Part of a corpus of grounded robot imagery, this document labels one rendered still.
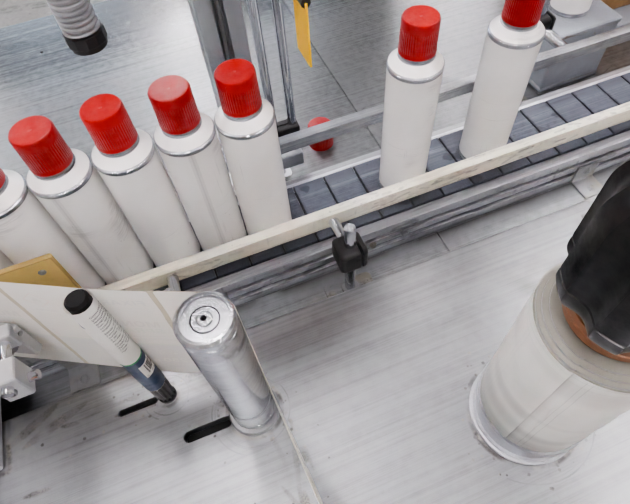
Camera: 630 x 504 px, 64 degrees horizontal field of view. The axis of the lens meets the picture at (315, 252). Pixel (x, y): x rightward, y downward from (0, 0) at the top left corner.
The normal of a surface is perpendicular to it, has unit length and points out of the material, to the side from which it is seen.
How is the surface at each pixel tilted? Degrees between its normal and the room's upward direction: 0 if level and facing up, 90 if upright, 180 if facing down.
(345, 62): 0
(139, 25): 0
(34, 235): 90
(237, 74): 3
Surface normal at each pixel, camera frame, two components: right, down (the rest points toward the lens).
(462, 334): -0.06, -0.55
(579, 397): -0.47, 0.76
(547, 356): -0.91, 0.40
